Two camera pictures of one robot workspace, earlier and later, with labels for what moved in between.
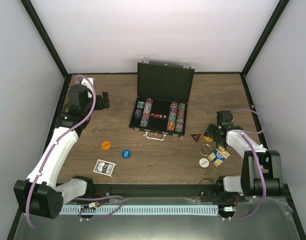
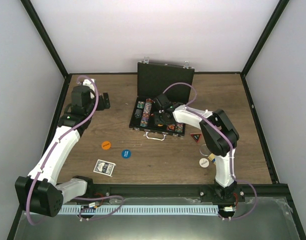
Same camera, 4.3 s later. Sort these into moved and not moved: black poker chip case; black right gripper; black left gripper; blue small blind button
Moved: black right gripper
Not moved: blue small blind button; black poker chip case; black left gripper
